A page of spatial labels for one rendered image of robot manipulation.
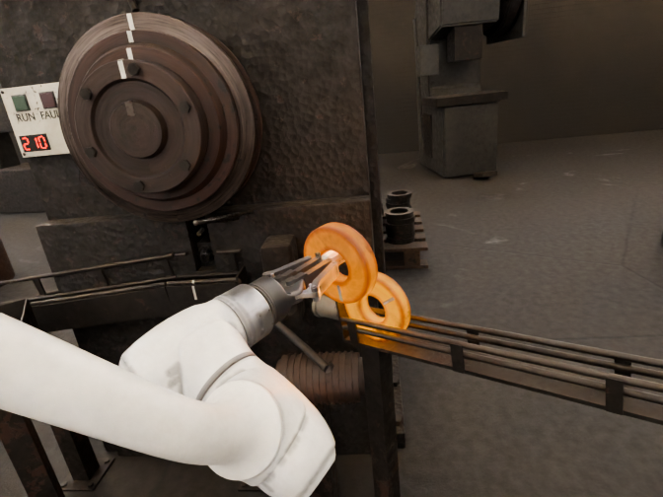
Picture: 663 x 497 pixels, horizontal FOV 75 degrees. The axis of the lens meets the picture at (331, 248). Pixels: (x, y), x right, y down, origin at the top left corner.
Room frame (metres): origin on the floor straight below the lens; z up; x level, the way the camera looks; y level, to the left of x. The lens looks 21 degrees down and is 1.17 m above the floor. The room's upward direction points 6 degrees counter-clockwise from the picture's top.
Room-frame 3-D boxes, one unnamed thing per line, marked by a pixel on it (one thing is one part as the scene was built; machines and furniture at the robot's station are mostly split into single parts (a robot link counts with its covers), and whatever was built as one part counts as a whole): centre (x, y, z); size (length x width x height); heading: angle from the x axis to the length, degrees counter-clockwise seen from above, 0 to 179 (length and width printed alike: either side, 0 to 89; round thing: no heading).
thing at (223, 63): (1.10, 0.37, 1.11); 0.47 x 0.06 x 0.47; 83
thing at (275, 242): (1.08, 0.14, 0.68); 0.11 x 0.08 x 0.24; 173
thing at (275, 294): (0.64, 0.09, 0.86); 0.09 x 0.08 x 0.07; 138
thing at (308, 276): (0.68, 0.04, 0.86); 0.11 x 0.01 x 0.04; 137
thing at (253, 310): (0.58, 0.14, 0.85); 0.09 x 0.06 x 0.09; 48
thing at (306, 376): (0.92, 0.06, 0.27); 0.22 x 0.13 x 0.53; 83
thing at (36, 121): (1.25, 0.70, 1.15); 0.26 x 0.02 x 0.18; 83
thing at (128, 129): (1.00, 0.38, 1.11); 0.28 x 0.06 x 0.28; 83
